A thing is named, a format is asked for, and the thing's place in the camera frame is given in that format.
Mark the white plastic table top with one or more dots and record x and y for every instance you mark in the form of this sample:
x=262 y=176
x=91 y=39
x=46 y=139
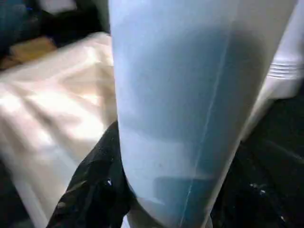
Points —
x=47 y=107

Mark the yellow cardboard box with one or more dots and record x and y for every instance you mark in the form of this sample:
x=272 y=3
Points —
x=33 y=48

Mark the black plastic mat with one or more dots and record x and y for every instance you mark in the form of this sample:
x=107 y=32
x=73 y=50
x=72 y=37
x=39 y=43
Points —
x=273 y=166

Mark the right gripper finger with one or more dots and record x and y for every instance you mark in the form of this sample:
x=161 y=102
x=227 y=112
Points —
x=95 y=185

